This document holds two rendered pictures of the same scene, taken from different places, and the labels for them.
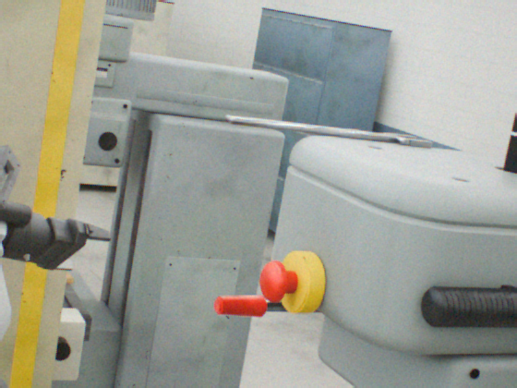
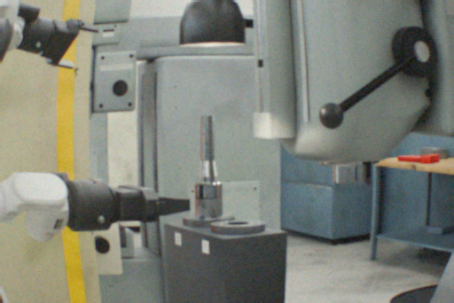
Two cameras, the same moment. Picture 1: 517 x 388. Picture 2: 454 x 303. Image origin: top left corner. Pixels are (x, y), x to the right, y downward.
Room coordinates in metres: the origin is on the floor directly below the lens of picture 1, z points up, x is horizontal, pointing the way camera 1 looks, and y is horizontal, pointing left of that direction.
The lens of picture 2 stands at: (-0.16, -0.21, 1.39)
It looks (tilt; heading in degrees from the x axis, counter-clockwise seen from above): 3 degrees down; 5
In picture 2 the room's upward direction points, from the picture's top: 1 degrees counter-clockwise
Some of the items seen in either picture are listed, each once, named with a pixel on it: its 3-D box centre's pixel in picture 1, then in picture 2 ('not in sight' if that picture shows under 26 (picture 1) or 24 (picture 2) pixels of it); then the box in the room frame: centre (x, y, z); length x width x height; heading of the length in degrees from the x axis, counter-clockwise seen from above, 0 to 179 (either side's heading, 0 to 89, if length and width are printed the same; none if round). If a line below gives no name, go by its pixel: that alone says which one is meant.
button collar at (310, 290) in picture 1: (301, 282); not in sight; (0.92, -0.06, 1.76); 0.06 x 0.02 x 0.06; 28
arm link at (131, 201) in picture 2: not in sight; (112, 205); (1.33, 0.12, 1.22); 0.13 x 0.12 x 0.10; 39
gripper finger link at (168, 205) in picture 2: not in sight; (174, 205); (1.34, 0.01, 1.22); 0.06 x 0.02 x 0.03; 129
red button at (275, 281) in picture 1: (280, 282); not in sight; (0.91, -0.04, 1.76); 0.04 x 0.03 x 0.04; 28
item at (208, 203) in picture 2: not in sight; (208, 202); (1.45, -0.03, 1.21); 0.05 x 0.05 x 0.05
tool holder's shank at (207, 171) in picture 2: not in sight; (207, 148); (1.45, -0.03, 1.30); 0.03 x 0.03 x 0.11
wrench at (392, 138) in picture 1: (330, 130); not in sight; (1.06, -0.07, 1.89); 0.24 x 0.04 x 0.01; 117
